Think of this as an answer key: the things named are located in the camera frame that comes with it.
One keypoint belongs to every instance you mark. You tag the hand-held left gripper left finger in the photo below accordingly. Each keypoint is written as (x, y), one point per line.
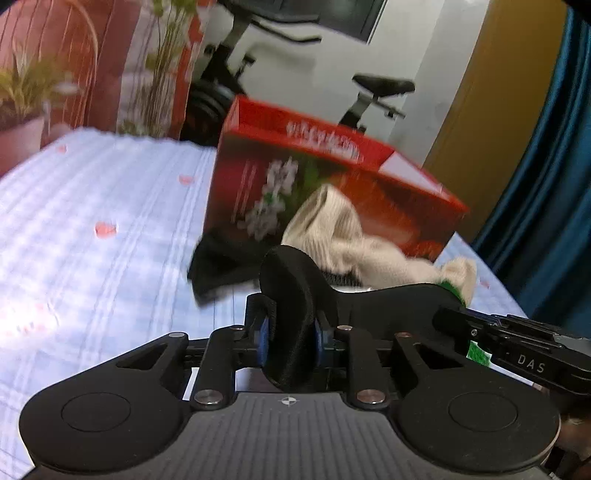
(264, 344)

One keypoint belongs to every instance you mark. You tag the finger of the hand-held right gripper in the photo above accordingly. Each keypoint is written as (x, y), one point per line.
(480, 323)

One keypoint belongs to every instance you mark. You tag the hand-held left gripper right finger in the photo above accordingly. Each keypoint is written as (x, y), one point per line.
(318, 345)

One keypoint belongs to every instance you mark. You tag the cream sock with green patch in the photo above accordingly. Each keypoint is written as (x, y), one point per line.
(461, 272)

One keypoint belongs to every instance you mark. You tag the black glove with grey pads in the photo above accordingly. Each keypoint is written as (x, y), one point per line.
(217, 267)

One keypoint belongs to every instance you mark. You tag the cream knit sock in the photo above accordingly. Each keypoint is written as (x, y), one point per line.
(341, 240)

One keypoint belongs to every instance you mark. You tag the red strawberry cardboard box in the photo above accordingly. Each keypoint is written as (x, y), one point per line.
(249, 152)

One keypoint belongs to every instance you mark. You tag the teal curtain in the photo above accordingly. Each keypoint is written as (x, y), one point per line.
(554, 184)

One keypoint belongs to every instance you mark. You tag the plaid strawberry-print sheet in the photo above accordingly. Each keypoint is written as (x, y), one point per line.
(115, 194)

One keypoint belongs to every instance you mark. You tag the wooden door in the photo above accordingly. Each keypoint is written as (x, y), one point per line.
(498, 92)

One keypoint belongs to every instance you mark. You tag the black exercise bike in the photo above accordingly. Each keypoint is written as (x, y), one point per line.
(383, 85)

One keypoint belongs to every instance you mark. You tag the dark window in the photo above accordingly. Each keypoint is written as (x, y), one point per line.
(364, 18)

